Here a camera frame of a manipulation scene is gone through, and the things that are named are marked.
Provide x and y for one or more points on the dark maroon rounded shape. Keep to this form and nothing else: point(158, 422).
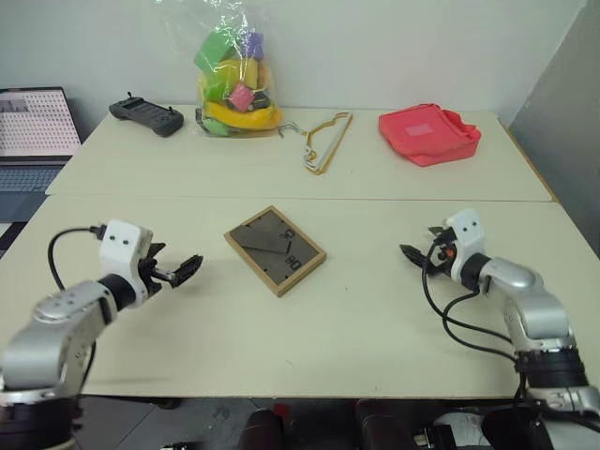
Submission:
point(260, 429)

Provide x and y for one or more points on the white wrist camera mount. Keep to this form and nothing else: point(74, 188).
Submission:
point(469, 234)
point(122, 248)

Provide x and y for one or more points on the open laptop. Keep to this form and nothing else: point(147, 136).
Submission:
point(33, 122)

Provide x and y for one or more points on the yellow foam block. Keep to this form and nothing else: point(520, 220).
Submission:
point(241, 72)

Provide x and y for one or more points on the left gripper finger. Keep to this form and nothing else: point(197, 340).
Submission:
point(188, 269)
point(157, 250)

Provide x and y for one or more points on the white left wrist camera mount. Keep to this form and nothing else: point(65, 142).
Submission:
point(122, 248)

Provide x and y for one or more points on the wooden framed square clock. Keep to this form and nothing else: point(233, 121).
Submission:
point(272, 248)

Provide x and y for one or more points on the red cloth bag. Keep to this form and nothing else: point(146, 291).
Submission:
point(426, 136)

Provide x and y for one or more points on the purple foam block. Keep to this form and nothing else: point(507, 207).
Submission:
point(256, 46)

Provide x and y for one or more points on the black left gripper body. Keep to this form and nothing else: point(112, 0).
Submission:
point(154, 276)

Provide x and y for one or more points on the yellow toy banana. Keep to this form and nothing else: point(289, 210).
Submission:
point(244, 118)

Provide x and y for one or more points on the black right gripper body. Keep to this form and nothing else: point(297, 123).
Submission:
point(439, 260)

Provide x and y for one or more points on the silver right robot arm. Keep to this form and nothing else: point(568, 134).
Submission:
point(534, 304)

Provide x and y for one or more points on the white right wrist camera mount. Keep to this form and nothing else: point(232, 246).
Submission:
point(469, 234)

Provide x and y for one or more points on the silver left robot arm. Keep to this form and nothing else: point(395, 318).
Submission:
point(61, 323)

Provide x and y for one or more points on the green foam block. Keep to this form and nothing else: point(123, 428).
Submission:
point(213, 51)

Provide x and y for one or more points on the pink foam cube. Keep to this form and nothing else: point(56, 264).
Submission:
point(241, 98)

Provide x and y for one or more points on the clear plastic bag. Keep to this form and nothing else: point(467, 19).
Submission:
point(234, 47)

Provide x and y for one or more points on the black handheld controller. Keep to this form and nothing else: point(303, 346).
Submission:
point(145, 117)

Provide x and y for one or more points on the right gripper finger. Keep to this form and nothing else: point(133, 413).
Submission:
point(437, 232)
point(413, 255)

